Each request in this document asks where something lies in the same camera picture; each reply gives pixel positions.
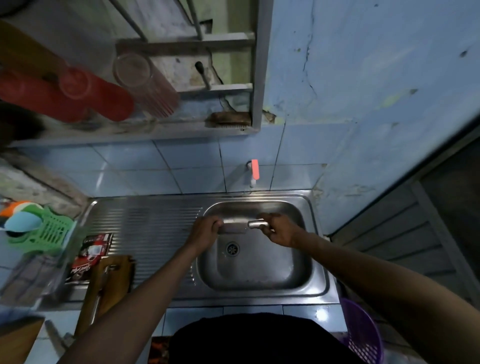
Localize person's left forearm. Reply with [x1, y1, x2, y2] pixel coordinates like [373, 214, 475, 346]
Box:
[56, 243, 203, 364]

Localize person's black clothing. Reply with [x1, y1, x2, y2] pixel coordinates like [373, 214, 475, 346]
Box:
[168, 313, 367, 364]

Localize wooden scrub brush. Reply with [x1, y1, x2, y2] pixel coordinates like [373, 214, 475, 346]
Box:
[205, 111, 252, 129]

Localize grey slatted wooden door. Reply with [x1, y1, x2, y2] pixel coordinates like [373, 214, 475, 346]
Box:
[329, 127, 480, 361]

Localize small wooden cutting board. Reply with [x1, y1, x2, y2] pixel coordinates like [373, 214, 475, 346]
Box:
[73, 254, 136, 338]

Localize light blue plastic scoop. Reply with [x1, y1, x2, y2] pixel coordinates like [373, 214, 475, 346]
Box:
[3, 211, 44, 233]

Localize orange plastic utensil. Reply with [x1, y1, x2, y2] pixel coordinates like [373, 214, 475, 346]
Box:
[0, 200, 42, 218]

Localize knives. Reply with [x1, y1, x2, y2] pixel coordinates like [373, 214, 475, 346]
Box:
[89, 264, 120, 325]

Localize person's right forearm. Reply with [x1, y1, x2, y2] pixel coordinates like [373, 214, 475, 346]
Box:
[296, 232, 480, 364]

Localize red striped drinking glass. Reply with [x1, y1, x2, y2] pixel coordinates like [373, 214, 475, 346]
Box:
[112, 52, 181, 119]

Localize person's right hand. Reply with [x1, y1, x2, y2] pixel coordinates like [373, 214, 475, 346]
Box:
[258, 212, 300, 248]

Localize red black sachet pack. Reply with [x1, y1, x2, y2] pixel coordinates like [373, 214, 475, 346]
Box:
[65, 232, 113, 284]

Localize checked dishcloth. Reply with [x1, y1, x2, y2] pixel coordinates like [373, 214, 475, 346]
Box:
[0, 254, 57, 308]

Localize white faucet orange handle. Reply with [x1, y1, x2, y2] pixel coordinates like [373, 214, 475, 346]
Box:
[245, 159, 260, 188]

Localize black knob handle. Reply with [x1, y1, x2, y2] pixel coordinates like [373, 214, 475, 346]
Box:
[194, 61, 212, 91]

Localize purple plastic basket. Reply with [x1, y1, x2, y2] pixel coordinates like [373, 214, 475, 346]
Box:
[339, 298, 385, 364]

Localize green plastic basket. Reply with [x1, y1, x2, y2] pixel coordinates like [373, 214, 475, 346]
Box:
[7, 204, 76, 256]

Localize person's left hand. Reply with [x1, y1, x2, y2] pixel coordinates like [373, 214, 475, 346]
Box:
[187, 216, 225, 256]

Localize stainless steel sink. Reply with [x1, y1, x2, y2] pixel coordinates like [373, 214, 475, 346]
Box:
[63, 193, 340, 310]

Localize wooden knife block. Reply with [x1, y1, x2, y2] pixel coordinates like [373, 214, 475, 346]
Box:
[0, 316, 46, 364]

